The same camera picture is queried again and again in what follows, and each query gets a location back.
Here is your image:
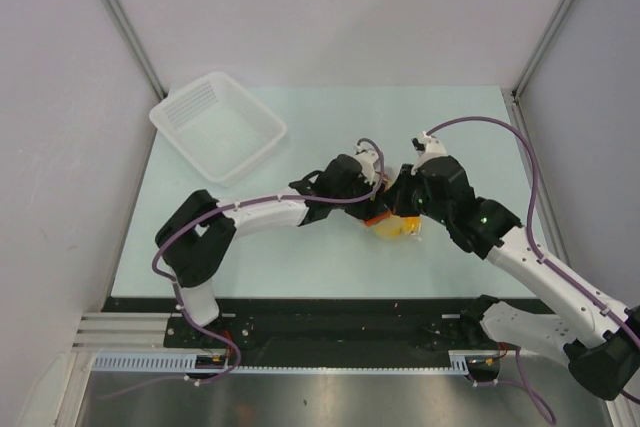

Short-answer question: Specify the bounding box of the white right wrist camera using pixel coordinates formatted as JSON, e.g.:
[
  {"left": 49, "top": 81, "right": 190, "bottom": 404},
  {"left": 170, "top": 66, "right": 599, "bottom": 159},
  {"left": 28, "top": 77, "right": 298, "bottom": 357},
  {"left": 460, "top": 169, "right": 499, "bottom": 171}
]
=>
[{"left": 411, "top": 132, "right": 447, "bottom": 175}]

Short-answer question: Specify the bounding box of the aluminium corner post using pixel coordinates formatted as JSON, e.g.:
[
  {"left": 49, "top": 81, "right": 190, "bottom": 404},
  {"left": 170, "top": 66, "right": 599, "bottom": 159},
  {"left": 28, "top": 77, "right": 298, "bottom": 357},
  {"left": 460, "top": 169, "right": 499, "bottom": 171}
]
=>
[
  {"left": 100, "top": 0, "right": 167, "bottom": 100},
  {"left": 509, "top": 0, "right": 577, "bottom": 100}
]

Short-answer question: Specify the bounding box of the white slotted cable duct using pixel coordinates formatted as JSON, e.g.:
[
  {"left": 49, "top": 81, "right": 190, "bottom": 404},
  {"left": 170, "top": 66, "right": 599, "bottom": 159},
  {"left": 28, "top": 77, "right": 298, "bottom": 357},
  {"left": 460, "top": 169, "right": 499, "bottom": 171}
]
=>
[{"left": 91, "top": 352, "right": 469, "bottom": 376}]

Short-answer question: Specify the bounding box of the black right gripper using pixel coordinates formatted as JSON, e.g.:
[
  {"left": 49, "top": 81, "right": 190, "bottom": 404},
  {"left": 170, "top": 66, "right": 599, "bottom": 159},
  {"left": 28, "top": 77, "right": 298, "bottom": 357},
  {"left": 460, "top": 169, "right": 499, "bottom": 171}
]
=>
[{"left": 380, "top": 164, "right": 451, "bottom": 226}]

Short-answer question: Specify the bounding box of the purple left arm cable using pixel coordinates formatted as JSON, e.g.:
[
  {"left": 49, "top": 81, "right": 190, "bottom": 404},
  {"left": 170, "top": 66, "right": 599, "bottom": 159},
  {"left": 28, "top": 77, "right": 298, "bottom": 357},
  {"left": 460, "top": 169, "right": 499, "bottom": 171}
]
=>
[{"left": 151, "top": 136, "right": 386, "bottom": 348}]

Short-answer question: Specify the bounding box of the yellow fake lemon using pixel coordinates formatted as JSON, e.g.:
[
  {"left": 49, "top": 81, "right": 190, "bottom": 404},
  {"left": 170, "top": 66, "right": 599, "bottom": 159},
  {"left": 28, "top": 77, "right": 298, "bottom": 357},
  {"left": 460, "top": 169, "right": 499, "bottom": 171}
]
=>
[{"left": 371, "top": 216, "right": 405, "bottom": 240}]

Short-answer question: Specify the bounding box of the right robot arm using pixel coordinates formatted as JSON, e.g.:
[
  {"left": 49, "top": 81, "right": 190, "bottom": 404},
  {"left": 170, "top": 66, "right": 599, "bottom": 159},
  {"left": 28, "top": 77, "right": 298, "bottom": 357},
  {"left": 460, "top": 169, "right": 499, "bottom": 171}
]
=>
[{"left": 385, "top": 156, "right": 639, "bottom": 401}]

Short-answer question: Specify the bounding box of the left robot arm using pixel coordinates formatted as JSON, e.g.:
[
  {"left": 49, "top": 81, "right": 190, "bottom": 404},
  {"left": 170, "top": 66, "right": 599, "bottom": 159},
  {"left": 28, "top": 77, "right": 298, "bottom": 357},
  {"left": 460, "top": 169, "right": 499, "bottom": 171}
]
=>
[{"left": 152, "top": 149, "right": 385, "bottom": 347}]

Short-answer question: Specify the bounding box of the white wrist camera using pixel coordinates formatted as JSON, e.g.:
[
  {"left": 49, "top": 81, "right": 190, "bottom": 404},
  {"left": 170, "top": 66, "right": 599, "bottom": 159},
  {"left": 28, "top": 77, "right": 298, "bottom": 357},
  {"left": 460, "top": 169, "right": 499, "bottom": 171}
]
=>
[
  {"left": 354, "top": 143, "right": 384, "bottom": 186},
  {"left": 411, "top": 132, "right": 447, "bottom": 175}
]

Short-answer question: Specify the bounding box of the white plastic basket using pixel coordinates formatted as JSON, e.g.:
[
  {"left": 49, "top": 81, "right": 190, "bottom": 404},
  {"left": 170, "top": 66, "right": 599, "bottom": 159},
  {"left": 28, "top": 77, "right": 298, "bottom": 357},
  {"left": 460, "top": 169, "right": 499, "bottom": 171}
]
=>
[{"left": 149, "top": 71, "right": 287, "bottom": 187}]

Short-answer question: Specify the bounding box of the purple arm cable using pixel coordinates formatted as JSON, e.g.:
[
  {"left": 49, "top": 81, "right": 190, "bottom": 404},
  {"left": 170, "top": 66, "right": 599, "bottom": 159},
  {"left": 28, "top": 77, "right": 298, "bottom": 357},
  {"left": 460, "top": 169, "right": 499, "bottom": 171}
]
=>
[
  {"left": 151, "top": 136, "right": 386, "bottom": 348},
  {"left": 419, "top": 116, "right": 631, "bottom": 423}
]

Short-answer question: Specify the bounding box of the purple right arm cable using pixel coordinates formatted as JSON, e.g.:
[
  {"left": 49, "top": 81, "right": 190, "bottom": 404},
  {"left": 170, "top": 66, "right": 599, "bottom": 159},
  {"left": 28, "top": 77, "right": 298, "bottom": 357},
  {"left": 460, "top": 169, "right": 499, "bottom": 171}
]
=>
[{"left": 419, "top": 116, "right": 631, "bottom": 423}]

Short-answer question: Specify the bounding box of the clear zip top bag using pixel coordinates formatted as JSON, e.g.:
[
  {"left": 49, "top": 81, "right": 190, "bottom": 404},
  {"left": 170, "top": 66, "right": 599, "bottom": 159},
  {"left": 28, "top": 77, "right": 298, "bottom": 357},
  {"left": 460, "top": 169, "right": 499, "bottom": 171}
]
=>
[{"left": 359, "top": 164, "right": 426, "bottom": 244}]

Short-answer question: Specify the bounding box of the aluminium frame rail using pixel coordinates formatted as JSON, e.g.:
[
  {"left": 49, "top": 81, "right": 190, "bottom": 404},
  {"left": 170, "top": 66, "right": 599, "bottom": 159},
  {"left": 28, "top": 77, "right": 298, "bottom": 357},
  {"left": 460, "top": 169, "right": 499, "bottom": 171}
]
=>
[{"left": 73, "top": 312, "right": 170, "bottom": 352}]

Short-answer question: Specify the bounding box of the left aluminium corner post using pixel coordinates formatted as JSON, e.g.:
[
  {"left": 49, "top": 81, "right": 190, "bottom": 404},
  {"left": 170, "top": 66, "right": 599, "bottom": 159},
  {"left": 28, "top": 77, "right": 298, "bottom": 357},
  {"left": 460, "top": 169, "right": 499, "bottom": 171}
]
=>
[{"left": 100, "top": 0, "right": 167, "bottom": 100}]

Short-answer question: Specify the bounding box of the orange fake peach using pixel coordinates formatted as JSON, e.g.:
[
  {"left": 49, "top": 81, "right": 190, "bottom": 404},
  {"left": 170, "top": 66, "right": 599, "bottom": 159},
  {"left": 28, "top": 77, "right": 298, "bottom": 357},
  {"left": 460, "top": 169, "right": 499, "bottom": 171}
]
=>
[{"left": 402, "top": 217, "right": 422, "bottom": 235}]

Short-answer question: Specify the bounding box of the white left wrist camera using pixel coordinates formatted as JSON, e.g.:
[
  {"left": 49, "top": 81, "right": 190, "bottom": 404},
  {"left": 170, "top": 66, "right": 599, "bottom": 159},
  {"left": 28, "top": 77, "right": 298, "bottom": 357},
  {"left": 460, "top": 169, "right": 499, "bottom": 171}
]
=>
[{"left": 354, "top": 143, "right": 384, "bottom": 186}]

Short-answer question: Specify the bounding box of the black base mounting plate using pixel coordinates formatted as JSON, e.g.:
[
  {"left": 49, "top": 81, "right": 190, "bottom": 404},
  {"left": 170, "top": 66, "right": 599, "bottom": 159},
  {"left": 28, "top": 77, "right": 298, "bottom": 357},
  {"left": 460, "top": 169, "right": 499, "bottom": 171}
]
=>
[{"left": 163, "top": 296, "right": 522, "bottom": 368}]

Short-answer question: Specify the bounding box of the right aluminium corner post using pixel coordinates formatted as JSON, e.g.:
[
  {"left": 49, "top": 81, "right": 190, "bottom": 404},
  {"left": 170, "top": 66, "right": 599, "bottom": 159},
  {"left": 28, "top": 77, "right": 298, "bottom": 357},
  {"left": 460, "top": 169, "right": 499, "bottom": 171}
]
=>
[{"left": 509, "top": 0, "right": 577, "bottom": 100}]

